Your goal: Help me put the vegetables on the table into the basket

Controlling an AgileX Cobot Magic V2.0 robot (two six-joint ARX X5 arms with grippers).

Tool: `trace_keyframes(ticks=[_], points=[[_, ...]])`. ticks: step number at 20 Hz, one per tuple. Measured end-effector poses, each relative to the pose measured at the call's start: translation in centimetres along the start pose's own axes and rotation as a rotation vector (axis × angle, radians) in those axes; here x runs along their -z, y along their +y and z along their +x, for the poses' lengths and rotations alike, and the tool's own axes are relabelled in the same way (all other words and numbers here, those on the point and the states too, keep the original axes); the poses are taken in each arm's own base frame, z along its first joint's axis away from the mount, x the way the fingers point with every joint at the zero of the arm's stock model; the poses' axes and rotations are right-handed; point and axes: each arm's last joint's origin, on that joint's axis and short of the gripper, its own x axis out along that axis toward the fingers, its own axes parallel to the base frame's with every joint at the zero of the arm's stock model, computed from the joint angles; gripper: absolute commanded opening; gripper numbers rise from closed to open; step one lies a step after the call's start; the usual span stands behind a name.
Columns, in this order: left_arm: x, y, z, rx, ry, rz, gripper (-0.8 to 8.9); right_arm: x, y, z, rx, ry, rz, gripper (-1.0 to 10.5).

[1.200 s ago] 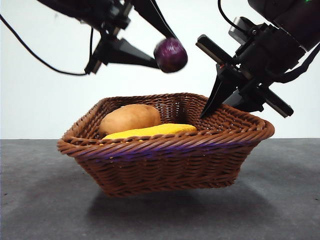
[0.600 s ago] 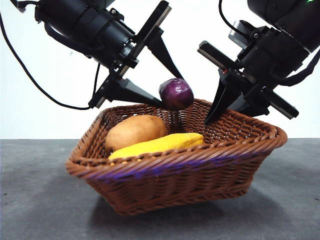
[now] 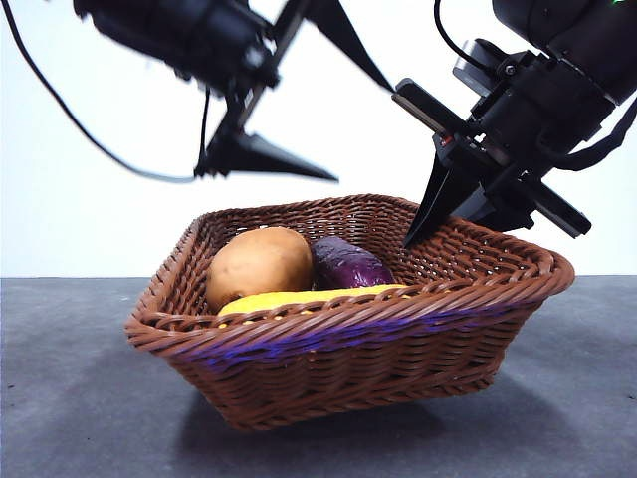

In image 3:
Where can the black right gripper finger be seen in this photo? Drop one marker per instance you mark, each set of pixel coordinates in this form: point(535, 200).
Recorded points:
point(443, 199)
point(490, 214)

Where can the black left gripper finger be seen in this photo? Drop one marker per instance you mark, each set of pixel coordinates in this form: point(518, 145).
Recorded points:
point(259, 154)
point(348, 35)

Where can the brown potato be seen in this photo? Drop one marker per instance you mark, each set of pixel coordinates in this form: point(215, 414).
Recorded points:
point(259, 269)

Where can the purple eggplant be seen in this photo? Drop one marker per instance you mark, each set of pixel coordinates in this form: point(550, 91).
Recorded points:
point(348, 264)

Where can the yellow corn cob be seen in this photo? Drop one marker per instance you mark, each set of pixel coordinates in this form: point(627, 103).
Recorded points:
point(278, 300)

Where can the brown wicker basket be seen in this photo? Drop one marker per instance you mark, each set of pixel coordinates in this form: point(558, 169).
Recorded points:
point(348, 363)

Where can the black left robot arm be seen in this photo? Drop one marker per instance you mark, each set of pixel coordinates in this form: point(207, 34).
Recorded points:
point(174, 30)

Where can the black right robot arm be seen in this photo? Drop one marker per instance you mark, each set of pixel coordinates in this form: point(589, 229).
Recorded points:
point(562, 25)

